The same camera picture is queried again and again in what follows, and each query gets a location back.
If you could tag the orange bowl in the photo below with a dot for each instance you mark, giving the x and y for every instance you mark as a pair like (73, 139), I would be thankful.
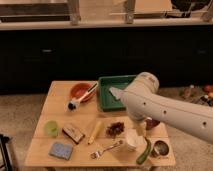
(79, 89)

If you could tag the black cabinet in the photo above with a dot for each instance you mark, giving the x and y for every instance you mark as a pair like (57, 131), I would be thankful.
(30, 60)

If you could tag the white-handled dish brush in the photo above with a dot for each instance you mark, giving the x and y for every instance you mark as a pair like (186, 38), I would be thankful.
(74, 103)

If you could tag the wooden table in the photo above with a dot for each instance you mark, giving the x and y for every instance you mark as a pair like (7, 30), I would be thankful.
(85, 117)

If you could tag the green cucumber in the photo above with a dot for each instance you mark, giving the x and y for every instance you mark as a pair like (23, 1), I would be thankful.
(142, 158)

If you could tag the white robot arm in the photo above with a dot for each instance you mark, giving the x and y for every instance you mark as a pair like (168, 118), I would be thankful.
(141, 100)

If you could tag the yellow banana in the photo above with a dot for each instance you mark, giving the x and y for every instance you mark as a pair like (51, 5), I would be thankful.
(95, 132)

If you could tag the silver fork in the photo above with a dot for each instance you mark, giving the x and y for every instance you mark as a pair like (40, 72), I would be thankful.
(99, 153)

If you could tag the green plastic tray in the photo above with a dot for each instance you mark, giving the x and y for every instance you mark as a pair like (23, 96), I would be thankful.
(107, 100)

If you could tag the black stand at left edge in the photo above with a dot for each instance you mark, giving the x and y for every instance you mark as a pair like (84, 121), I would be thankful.
(6, 165)

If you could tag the green plastic cup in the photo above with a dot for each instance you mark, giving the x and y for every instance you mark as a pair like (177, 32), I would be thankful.
(51, 129)

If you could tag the blue sponge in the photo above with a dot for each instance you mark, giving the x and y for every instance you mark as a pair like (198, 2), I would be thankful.
(60, 150)

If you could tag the dark red bowl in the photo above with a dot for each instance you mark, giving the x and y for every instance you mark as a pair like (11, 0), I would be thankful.
(151, 123)

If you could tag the brown wooden block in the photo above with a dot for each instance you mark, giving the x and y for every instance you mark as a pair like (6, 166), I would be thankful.
(73, 132)

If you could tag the white mug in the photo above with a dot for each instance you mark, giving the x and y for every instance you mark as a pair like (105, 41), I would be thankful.
(133, 141)

